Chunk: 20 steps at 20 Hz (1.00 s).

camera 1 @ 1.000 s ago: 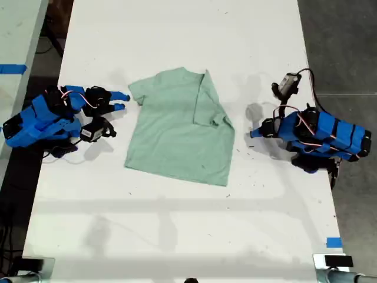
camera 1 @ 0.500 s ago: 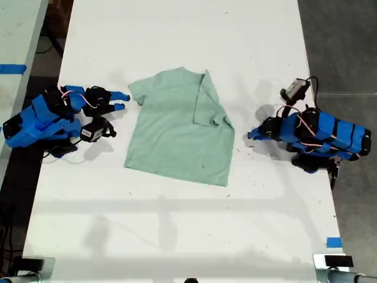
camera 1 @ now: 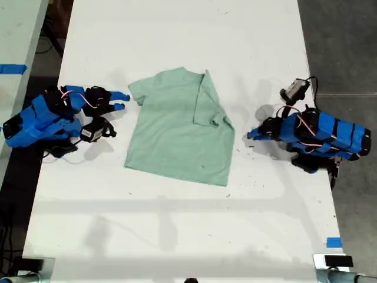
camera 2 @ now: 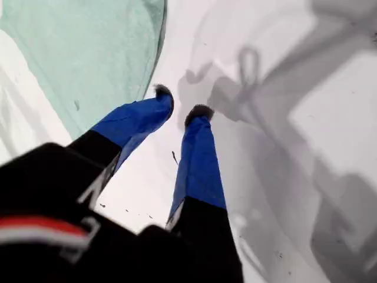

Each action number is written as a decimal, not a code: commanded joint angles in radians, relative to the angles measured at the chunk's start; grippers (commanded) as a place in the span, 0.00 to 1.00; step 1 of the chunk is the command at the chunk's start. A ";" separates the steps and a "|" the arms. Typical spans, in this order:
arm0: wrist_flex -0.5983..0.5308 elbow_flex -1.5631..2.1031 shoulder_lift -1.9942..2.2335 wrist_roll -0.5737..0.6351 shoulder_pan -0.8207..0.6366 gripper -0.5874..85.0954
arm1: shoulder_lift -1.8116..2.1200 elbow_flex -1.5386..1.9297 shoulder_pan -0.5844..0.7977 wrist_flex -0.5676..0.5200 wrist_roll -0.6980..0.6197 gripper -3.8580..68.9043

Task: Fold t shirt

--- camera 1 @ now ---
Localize grey black camera box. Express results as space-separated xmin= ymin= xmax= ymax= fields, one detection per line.
xmin=279 ymin=77 xmax=312 ymax=103

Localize grey metal tube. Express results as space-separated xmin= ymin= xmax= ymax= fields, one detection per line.
xmin=0 ymin=272 xmax=42 ymax=283
xmin=316 ymin=268 xmax=377 ymax=283

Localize long blue tape strip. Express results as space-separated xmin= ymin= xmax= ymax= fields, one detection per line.
xmin=0 ymin=63 xmax=28 ymax=75

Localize white side table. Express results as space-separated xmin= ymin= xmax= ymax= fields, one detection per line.
xmin=0 ymin=0 xmax=49 ymax=183

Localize white mounting plate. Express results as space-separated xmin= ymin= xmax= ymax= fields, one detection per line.
xmin=312 ymin=253 xmax=354 ymax=270

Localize small black box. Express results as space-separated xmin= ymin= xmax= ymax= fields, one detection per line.
xmin=21 ymin=258 xmax=45 ymax=271
xmin=324 ymin=255 xmax=353 ymax=268

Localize black floor cables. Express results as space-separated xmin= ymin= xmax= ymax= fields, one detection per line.
xmin=0 ymin=221 xmax=19 ymax=277

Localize black camera box white label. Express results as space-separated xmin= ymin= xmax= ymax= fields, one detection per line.
xmin=80 ymin=116 xmax=117 ymax=143

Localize pale green t-shirt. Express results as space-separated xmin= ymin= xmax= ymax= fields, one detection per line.
xmin=123 ymin=67 xmax=236 ymax=187

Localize black camera cable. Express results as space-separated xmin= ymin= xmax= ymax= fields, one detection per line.
xmin=306 ymin=75 xmax=320 ymax=112
xmin=43 ymin=137 xmax=82 ymax=162

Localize silver metal plate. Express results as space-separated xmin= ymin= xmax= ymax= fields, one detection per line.
xmin=16 ymin=258 xmax=56 ymax=279

